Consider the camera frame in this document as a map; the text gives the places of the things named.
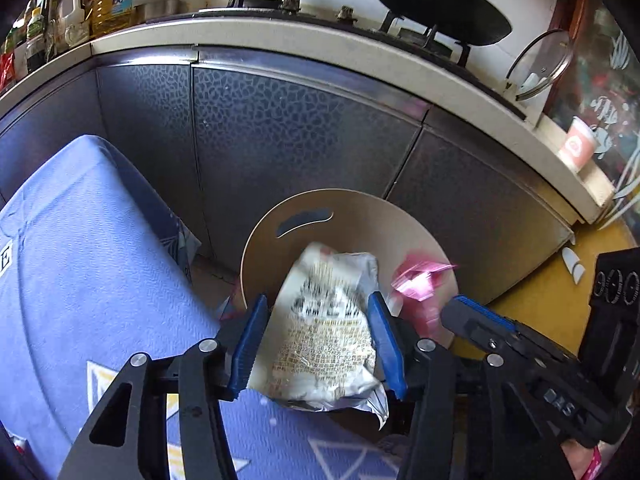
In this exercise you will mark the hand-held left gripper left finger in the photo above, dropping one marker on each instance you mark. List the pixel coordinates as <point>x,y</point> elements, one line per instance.
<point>247,350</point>

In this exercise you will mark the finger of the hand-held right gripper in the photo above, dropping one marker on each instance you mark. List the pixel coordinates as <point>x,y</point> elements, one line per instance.
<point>475,325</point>

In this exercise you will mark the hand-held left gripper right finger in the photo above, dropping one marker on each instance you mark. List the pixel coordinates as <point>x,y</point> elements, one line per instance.
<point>387,350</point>

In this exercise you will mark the white snack bag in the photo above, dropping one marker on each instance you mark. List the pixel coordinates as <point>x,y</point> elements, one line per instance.
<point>320,320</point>

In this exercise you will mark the pink plastic wrapper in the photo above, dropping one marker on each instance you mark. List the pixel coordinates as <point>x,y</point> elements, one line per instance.
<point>415,280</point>

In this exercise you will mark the round cardboard bin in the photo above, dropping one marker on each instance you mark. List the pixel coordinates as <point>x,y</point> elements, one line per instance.
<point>350,220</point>

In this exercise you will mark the person's right forearm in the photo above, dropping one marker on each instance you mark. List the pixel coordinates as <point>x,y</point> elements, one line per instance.
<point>577,460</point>

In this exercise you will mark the printed box under table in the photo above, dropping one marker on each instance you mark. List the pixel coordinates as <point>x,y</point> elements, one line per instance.
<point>180,250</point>

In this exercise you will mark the blue printed tablecloth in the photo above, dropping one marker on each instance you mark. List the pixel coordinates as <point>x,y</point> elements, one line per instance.
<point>75,260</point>

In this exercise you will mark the pink paper cup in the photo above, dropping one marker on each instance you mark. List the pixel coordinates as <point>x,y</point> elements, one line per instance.
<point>575,147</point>

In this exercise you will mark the grey kitchen counter cabinet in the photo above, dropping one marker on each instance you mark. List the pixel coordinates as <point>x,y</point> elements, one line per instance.
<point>300,135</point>

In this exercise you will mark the painted glass sliding door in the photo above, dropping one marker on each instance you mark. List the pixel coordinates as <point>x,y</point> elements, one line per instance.
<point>605,85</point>

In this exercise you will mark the glass pot lid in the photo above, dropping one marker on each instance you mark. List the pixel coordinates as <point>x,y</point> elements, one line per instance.
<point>542,60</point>

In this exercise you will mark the black frying pan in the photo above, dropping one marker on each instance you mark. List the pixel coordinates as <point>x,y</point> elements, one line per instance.
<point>440,5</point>

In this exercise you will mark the black gas stove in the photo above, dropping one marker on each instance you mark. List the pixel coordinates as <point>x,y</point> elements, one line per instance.
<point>350,22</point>

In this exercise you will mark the grey metal container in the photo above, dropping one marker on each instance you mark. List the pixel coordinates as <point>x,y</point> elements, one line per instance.
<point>162,8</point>

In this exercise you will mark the red plastic packet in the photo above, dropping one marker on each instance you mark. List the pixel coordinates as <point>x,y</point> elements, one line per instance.
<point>6,72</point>

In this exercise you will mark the dark sauce bottle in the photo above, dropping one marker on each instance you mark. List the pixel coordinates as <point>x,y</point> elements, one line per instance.
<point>35,45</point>

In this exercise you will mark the white plastic jug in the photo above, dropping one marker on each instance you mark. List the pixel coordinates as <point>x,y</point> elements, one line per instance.
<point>70,15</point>

